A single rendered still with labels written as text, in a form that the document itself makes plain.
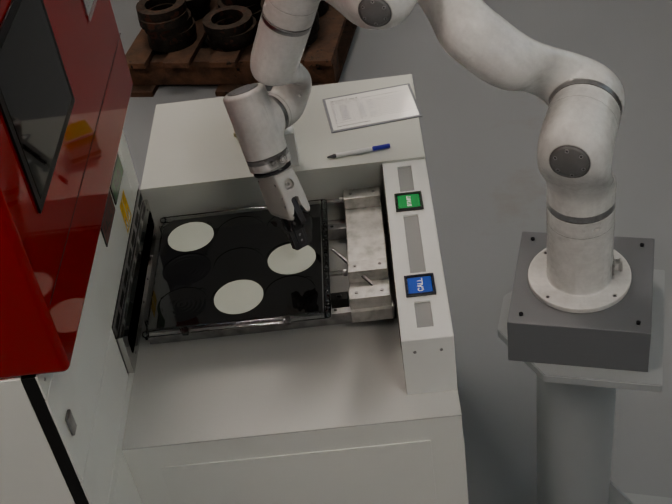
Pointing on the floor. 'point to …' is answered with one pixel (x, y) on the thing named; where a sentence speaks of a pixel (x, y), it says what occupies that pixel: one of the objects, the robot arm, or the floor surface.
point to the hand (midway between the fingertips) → (298, 237)
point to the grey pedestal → (587, 419)
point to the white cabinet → (312, 467)
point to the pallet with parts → (222, 44)
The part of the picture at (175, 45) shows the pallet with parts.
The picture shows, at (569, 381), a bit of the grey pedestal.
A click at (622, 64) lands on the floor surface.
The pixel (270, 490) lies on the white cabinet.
